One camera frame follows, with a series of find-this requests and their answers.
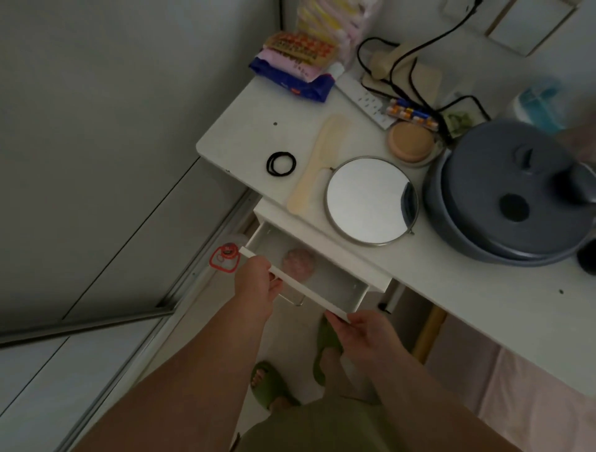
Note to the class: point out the pink packet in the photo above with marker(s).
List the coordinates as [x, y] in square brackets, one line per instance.
[298, 65]

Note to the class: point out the person's right hand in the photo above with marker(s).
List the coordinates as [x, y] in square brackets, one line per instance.
[372, 342]

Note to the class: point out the white sliding wardrobe door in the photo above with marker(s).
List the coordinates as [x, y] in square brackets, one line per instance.
[93, 260]

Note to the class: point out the person's right forearm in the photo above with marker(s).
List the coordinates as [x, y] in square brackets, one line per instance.
[433, 409]

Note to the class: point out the cream plastic comb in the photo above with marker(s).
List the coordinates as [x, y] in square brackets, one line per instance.
[319, 163]

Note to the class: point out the white desk drawer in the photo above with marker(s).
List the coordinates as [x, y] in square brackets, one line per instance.
[321, 274]

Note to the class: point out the black round object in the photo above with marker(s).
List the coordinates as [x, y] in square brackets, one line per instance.
[586, 258]

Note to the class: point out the blue translucent bottle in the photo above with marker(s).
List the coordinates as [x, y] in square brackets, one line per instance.
[535, 107]

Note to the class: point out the green crumpled wrapper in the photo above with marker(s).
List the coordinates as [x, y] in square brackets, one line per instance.
[458, 123]

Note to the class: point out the person's leg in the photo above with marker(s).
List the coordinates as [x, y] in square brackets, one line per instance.
[337, 375]

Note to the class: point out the clear bag of cotton swabs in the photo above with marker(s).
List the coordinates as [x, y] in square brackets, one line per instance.
[337, 21]

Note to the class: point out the pink bed sheet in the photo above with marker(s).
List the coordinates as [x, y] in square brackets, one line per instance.
[521, 400]

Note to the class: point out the grey rice cooker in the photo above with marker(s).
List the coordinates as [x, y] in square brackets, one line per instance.
[507, 195]

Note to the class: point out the white desk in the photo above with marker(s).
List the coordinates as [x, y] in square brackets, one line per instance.
[465, 288]

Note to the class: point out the person's left forearm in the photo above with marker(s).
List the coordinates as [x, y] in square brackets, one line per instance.
[186, 377]

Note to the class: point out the white power strip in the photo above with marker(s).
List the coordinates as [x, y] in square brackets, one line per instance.
[365, 100]

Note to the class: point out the green shorts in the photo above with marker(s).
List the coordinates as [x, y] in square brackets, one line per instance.
[316, 426]

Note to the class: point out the green slipper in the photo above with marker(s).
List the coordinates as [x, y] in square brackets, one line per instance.
[326, 349]
[269, 384]

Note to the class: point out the person's right thumb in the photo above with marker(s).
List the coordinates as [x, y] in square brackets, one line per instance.
[339, 326]

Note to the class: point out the person's left hand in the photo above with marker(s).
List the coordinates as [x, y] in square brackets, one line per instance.
[254, 291]

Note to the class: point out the wooden table leg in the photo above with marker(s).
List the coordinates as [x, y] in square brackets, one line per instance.
[429, 334]

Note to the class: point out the round metal-framed mirror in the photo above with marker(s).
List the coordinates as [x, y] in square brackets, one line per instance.
[371, 200]

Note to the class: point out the orange capsule blister pack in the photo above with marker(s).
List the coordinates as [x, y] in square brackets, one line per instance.
[300, 46]

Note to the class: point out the person's left thumb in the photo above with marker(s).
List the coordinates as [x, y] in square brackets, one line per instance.
[276, 285]

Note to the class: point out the blue tissue packet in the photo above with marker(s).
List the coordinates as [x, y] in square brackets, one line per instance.
[291, 80]

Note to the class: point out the pink powder puff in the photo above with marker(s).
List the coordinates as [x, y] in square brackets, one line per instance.
[299, 262]

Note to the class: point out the round wooden compact case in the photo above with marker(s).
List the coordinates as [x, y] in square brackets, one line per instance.
[410, 142]

